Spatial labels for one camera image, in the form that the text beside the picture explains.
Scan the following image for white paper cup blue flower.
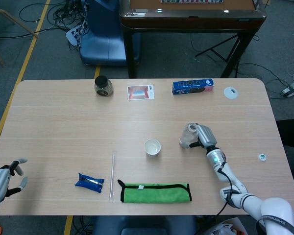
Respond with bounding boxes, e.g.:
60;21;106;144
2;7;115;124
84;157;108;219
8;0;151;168
144;138;161;157

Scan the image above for clear wrapped drinking straw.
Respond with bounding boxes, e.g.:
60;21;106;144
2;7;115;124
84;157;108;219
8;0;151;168
108;150;116;203

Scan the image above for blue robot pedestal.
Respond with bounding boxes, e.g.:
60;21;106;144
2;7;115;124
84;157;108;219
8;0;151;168
79;0;140;67

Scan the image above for blue foil snack packet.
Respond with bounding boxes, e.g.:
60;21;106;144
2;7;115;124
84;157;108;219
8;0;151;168
74;173;105;194

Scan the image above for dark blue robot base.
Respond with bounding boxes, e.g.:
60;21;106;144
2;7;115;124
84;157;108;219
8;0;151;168
92;215;196;235

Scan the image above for red photo postcard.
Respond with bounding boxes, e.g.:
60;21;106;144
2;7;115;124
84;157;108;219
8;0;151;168
127;84;155;101

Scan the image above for grey floor power strip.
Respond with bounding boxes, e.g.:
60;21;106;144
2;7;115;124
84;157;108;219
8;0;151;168
281;82;294;98

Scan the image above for green cloth with black trim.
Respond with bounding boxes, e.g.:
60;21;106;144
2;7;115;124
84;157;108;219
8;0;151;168
117;179;193;204

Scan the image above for white floor power strip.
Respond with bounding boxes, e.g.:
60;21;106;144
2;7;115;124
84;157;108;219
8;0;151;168
65;24;86;47

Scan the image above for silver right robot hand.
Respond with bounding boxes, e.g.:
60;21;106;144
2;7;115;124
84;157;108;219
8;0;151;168
189;124;218;150

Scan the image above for blue cookie box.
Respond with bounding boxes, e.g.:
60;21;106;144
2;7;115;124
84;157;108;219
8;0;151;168
171;78;215;96

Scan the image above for black floor cables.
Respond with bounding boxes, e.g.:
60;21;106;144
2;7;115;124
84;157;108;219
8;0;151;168
19;0;89;49

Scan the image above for round glass jar black lid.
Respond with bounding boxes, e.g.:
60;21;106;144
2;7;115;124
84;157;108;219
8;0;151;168
94;75;114;97

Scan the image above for clear plastic water bottle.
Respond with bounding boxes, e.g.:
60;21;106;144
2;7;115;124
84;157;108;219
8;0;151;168
178;122;199;149

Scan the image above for dark wooden mahjong table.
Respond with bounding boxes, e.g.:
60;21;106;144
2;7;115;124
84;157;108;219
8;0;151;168
119;0;268;79

